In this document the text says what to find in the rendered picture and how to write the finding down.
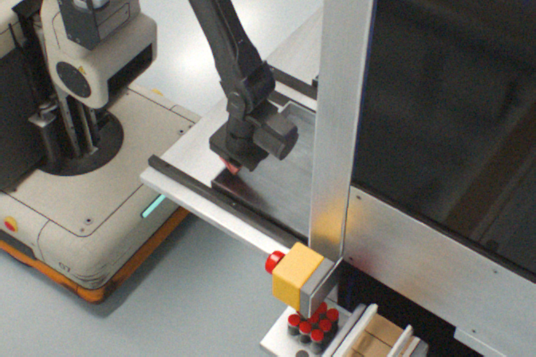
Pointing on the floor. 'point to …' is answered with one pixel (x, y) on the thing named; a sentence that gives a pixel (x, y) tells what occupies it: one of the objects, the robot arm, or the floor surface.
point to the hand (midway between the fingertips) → (235, 170)
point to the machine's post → (340, 100)
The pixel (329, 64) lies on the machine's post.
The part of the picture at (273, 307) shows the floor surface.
